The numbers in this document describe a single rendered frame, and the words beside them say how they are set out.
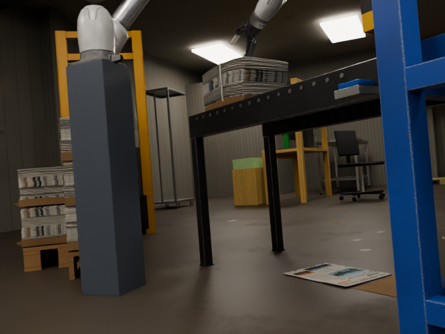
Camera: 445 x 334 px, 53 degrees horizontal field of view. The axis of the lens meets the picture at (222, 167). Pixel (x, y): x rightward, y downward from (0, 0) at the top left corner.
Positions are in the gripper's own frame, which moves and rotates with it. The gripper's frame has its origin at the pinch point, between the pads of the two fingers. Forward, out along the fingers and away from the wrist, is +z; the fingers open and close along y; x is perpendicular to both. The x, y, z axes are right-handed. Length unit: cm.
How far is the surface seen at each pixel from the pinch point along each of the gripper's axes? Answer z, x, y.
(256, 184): 326, 257, -79
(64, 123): 52, -82, 10
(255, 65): -13.7, -6.5, 22.6
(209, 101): 19.8, -14.1, 18.1
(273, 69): -13.1, 5.2, 23.6
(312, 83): -51, -23, 66
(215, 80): 9.5, -13.6, 12.6
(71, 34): 148, -30, -156
